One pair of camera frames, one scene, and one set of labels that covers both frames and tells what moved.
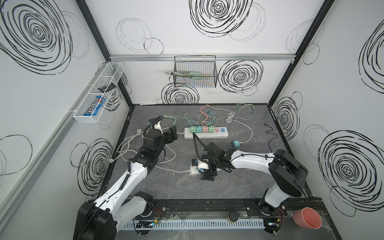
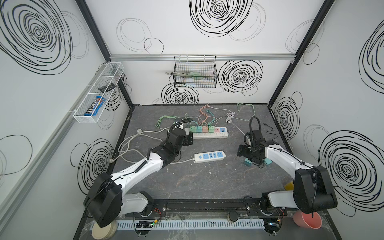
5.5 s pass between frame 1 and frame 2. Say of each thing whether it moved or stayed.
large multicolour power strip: stayed
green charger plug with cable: moved
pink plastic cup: stayed
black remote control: stayed
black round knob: stayed
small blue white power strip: moved
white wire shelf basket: stayed
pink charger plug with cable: stayed
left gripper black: moved
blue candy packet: stayed
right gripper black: moved
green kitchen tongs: stayed
